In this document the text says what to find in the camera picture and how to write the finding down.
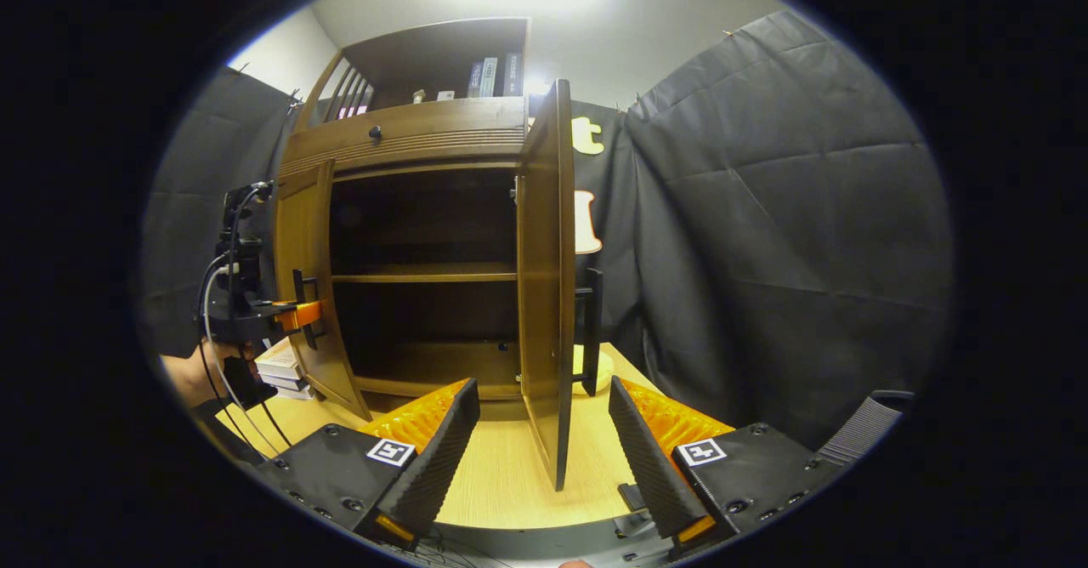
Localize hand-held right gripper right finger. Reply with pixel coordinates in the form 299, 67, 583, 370
608, 376, 847, 562

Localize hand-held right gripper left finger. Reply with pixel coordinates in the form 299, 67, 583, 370
255, 378, 481, 552

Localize wooden shoe cabinet door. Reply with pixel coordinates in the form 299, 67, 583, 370
272, 160, 372, 422
516, 79, 606, 492

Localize wooden double-door shoe cabinet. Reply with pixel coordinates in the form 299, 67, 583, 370
272, 17, 606, 492

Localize stack of white books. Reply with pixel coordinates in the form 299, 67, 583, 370
255, 338, 315, 400

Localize cream round object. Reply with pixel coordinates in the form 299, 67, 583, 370
571, 344, 615, 395

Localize wooden drawer with black knob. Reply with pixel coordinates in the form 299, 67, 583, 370
276, 96, 528, 179

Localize grey ribbed object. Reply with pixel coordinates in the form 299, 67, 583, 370
818, 391, 915, 467

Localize black backdrop cloth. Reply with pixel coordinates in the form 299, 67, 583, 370
140, 11, 953, 450

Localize white cable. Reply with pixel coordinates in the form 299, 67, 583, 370
200, 260, 283, 458

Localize grey metal bracket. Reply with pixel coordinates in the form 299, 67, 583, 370
616, 483, 655, 539

